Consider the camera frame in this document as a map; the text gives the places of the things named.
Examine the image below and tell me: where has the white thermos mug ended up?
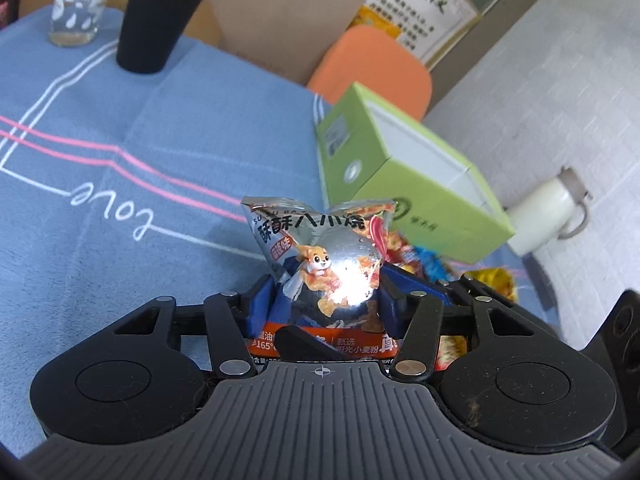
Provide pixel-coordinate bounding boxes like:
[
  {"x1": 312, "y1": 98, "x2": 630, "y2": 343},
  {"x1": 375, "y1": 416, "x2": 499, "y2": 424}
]
[{"x1": 507, "y1": 167, "x2": 593, "y2": 257}]

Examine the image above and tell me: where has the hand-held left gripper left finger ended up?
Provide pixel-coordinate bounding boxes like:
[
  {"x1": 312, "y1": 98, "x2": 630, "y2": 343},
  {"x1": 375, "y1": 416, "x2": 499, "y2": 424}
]
[{"x1": 114, "y1": 275, "x2": 281, "y2": 382}]

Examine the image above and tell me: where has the wall poster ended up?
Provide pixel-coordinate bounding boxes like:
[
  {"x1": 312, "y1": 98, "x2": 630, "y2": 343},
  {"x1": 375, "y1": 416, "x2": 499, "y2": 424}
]
[{"x1": 345, "y1": 0, "x2": 483, "y2": 68}]

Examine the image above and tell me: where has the brown paper bag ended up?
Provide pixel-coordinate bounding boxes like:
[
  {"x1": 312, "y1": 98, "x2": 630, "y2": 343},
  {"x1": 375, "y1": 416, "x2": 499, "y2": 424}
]
[{"x1": 207, "y1": 0, "x2": 371, "y2": 86}]

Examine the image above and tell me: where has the blue snack packet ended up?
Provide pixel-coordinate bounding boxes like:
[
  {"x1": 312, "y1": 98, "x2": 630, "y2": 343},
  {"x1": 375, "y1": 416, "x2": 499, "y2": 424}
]
[{"x1": 412, "y1": 246, "x2": 458, "y2": 281}]

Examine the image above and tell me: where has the glass bottle with pink cap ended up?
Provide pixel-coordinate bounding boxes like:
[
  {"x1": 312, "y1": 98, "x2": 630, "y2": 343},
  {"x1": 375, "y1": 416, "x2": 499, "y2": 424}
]
[{"x1": 47, "y1": 0, "x2": 117, "y2": 47}]

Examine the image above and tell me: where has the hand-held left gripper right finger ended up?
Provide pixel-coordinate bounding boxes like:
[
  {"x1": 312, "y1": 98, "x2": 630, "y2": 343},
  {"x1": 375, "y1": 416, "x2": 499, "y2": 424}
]
[{"x1": 379, "y1": 265, "x2": 546, "y2": 384}]

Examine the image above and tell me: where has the red snack packet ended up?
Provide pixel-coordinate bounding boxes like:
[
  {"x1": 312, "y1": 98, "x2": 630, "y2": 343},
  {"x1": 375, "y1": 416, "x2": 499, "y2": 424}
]
[{"x1": 384, "y1": 232, "x2": 422, "y2": 273}]

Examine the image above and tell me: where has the blue printed tablecloth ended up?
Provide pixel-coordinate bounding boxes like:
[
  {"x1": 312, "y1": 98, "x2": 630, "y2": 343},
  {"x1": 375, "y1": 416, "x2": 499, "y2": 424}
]
[{"x1": 0, "y1": 7, "x2": 566, "y2": 461}]

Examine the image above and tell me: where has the yellow bag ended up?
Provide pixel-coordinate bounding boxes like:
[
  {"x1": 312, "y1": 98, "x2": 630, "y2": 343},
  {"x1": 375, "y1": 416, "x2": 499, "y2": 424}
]
[{"x1": 350, "y1": 5, "x2": 402, "y2": 42}]

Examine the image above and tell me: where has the silver orange snack packet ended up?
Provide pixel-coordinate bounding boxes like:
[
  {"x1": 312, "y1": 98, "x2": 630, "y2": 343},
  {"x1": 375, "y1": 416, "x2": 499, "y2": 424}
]
[{"x1": 240, "y1": 196, "x2": 401, "y2": 361}]

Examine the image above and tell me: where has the orange chair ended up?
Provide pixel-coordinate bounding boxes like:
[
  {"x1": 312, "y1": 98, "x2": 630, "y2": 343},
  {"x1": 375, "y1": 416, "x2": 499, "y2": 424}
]
[{"x1": 306, "y1": 25, "x2": 433, "y2": 122}]

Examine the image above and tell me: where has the green cardboard box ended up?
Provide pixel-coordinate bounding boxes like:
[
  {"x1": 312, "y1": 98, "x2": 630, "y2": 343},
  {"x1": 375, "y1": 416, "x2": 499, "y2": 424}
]
[{"x1": 315, "y1": 81, "x2": 516, "y2": 266}]

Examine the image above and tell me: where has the yellow crinkled snack packet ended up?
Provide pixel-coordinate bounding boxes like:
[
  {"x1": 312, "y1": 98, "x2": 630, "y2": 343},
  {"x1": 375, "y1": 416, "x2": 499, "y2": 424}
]
[{"x1": 460, "y1": 267, "x2": 518, "y2": 306}]

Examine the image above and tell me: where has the black cup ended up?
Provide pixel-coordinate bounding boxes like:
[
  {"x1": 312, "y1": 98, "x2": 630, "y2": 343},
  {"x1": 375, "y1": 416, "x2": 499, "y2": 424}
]
[{"x1": 116, "y1": 0, "x2": 210, "y2": 75}]

